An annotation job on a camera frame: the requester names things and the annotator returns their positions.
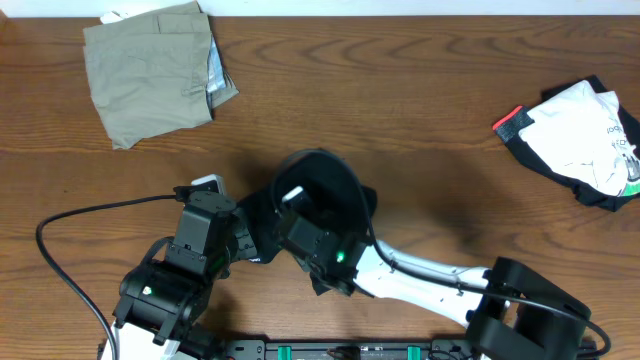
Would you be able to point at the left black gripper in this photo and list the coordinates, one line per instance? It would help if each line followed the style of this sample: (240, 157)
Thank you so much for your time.
(242, 236)

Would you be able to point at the black t-shirt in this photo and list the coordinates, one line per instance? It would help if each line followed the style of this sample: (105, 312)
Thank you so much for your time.
(336, 195)

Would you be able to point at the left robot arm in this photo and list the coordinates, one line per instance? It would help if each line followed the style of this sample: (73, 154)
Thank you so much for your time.
(162, 298)

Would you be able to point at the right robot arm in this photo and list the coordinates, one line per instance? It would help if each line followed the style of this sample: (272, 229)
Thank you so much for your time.
(509, 311)

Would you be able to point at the folded khaki shorts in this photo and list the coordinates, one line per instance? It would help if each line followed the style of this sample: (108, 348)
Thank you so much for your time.
(155, 73)

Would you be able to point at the black white printed garment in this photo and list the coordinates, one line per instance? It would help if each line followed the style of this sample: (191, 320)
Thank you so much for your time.
(580, 137)

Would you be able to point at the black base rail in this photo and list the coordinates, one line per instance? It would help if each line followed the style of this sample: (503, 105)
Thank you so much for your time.
(439, 349)

